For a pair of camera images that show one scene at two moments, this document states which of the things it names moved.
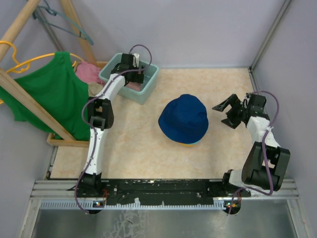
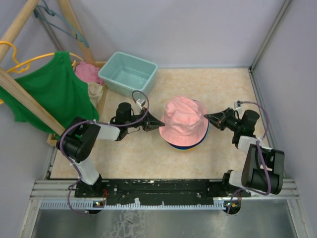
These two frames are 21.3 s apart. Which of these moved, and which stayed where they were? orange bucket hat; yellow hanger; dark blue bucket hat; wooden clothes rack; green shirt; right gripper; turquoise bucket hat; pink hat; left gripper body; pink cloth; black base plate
Moved: pink hat; turquoise bucket hat; dark blue bucket hat; right gripper; left gripper body; orange bucket hat
Stayed: wooden clothes rack; yellow hanger; green shirt; pink cloth; black base plate
